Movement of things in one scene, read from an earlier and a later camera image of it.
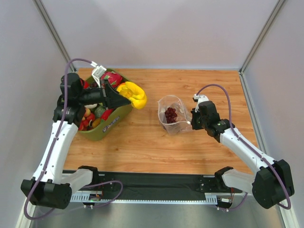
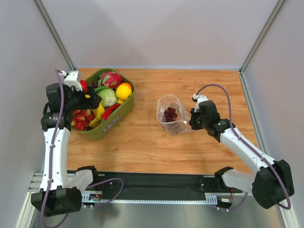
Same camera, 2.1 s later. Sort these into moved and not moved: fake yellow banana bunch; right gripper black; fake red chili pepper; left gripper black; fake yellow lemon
Moved: left gripper black; fake yellow banana bunch
Not moved: fake yellow lemon; right gripper black; fake red chili pepper
